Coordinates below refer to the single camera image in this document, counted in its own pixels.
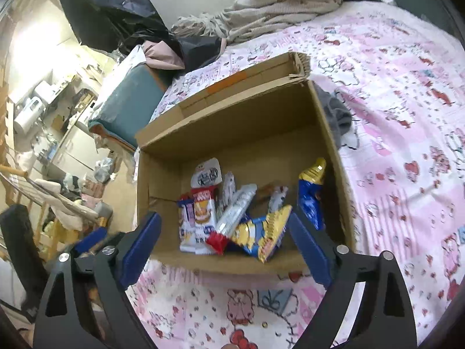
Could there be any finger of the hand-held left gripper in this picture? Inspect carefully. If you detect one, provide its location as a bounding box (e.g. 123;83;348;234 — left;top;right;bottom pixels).
76;226;123;259

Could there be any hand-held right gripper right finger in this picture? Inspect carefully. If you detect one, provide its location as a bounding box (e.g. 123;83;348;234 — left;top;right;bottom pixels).
288;211;418;349

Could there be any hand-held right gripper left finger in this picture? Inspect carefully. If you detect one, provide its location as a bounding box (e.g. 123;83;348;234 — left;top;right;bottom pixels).
33;211;162;349

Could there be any yellow blue cartoon snack packet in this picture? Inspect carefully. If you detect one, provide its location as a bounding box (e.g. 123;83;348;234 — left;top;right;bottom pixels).
230;204;293;264

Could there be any white blue cartoon snack packet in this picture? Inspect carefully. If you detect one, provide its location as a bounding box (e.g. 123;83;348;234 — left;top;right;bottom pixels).
177;197;197;252

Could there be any small grey sachet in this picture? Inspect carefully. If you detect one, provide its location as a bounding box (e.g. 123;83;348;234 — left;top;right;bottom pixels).
268;185;290;214

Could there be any red white burger snack packet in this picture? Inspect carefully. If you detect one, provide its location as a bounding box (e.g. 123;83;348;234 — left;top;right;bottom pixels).
192;185;219;255

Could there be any long clear red-ended snack packet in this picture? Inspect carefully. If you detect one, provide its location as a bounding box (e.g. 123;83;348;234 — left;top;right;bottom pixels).
206;184;258;256

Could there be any white packet with dark label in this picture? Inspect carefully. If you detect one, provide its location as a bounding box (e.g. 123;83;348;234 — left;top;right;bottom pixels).
191;157;223;190

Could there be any brown cardboard box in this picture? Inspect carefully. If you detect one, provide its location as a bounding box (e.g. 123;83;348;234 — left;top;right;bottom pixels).
135;51;358;275

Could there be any white towel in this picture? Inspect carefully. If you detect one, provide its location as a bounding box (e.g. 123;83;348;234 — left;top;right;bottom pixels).
34;178;99;230

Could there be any white plastic bag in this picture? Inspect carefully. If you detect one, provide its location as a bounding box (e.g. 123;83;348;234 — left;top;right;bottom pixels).
94;158;114;184

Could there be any grey cabinet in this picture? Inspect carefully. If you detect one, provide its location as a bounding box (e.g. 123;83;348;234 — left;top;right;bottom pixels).
47;124;110;175

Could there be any white kitchen appliance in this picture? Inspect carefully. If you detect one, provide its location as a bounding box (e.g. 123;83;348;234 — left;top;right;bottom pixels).
12;96;46;135

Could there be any grey cloth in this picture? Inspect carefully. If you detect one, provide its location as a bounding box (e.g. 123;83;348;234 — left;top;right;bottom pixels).
321;88;358;149

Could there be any pink cartoon print bedsheet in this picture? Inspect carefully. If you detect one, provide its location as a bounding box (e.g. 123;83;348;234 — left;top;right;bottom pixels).
125;2;465;349

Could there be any pink garment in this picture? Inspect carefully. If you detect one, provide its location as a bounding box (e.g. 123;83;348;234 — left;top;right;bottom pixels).
141;40;186;70

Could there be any dark navy cloth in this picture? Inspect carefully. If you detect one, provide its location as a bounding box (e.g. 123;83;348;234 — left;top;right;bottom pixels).
176;36;228;70

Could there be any black plastic bag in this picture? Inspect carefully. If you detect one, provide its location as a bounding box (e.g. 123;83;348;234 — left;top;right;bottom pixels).
53;0;175;53

